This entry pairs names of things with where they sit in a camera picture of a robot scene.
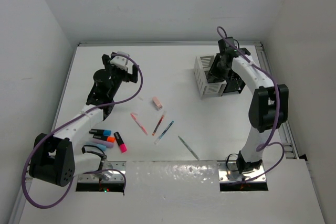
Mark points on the blue capped highlighter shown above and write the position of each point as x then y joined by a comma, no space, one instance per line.
100,132

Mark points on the white slotted organizer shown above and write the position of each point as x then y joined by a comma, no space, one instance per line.
201,70

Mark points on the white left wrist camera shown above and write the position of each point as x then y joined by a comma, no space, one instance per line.
120,60

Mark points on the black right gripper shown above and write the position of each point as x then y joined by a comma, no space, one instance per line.
220,77

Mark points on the blue ink pen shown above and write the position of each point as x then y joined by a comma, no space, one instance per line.
163,133

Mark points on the black slotted organizer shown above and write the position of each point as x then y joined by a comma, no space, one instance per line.
234,83

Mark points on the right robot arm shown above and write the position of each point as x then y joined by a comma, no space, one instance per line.
268,108

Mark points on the pink eraser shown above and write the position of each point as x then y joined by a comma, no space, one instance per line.
157,103

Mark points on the orange capped highlighter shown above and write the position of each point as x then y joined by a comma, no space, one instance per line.
104,138

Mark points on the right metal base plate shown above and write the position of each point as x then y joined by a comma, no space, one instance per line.
228,173

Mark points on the pink pen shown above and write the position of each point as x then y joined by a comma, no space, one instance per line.
139,124

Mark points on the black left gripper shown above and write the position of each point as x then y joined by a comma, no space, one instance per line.
127,76

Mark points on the pink highlighter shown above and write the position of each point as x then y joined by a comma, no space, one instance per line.
120,142

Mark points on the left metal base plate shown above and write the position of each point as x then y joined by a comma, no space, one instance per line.
112,175

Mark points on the red ink pen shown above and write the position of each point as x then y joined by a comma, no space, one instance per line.
159,122

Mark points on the metal base plate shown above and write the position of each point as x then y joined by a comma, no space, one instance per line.
228,173
112,175

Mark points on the purple highlighter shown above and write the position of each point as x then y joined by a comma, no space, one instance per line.
104,143

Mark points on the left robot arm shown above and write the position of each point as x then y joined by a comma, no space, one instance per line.
61,155

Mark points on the green pen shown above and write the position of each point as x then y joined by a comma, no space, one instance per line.
189,148

